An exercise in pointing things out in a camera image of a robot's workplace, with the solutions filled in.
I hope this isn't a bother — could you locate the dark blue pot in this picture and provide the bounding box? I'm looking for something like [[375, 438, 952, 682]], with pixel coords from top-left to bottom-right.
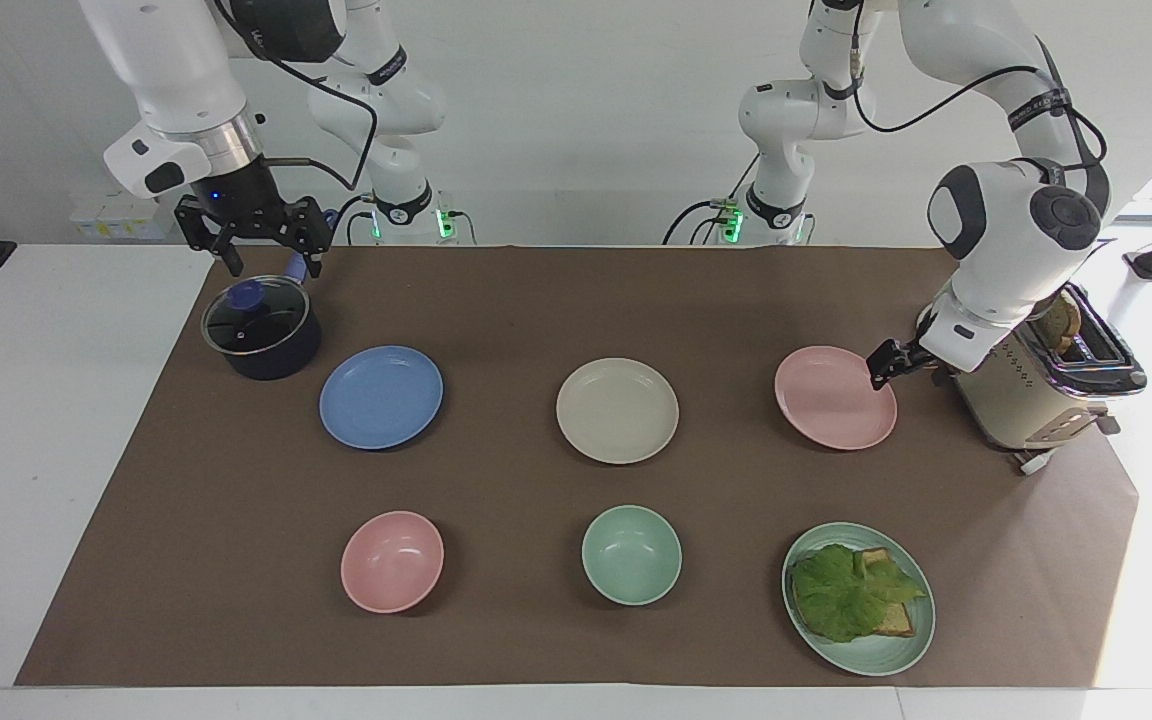
[[200, 210, 339, 382]]

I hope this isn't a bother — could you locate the green lettuce leaf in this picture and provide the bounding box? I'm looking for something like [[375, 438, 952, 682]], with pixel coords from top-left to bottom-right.
[[791, 543, 928, 644]]

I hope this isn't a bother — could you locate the blue plate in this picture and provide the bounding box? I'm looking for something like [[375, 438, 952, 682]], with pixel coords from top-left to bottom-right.
[[319, 345, 445, 451]]

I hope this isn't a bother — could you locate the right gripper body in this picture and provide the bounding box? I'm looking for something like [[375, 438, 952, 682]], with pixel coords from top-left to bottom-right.
[[190, 160, 289, 242]]

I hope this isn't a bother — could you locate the beige toaster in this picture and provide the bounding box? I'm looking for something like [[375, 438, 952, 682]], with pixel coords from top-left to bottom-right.
[[941, 283, 1149, 477]]

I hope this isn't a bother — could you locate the black cable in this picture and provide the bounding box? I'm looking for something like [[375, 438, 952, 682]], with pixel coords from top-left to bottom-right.
[[661, 152, 763, 247], [344, 193, 379, 247], [848, 28, 1110, 201], [211, 0, 380, 193]]

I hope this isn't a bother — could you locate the green plate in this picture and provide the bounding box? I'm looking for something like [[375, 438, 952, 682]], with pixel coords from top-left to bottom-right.
[[782, 521, 937, 678]]

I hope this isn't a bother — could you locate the beige plate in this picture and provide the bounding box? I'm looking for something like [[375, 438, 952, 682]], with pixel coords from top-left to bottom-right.
[[555, 357, 681, 466]]

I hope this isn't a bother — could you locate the glass lid with blue knob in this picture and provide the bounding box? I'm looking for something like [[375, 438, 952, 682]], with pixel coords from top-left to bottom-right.
[[201, 276, 313, 358]]

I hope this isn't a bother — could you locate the bread slice in toaster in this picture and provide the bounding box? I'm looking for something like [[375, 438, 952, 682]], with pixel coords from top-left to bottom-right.
[[1040, 293, 1085, 357]]

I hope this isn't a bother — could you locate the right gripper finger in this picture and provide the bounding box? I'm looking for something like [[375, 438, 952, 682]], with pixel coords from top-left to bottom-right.
[[173, 195, 244, 277], [274, 196, 333, 282]]

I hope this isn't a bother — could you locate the pink bowl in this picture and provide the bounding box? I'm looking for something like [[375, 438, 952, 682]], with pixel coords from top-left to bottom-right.
[[340, 510, 446, 615]]

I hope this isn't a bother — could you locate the pink plate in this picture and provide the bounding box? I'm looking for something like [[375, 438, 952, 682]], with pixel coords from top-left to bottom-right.
[[774, 345, 899, 452]]

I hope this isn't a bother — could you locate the green bowl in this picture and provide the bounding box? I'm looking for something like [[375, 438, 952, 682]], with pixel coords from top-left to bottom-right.
[[581, 504, 684, 607]]

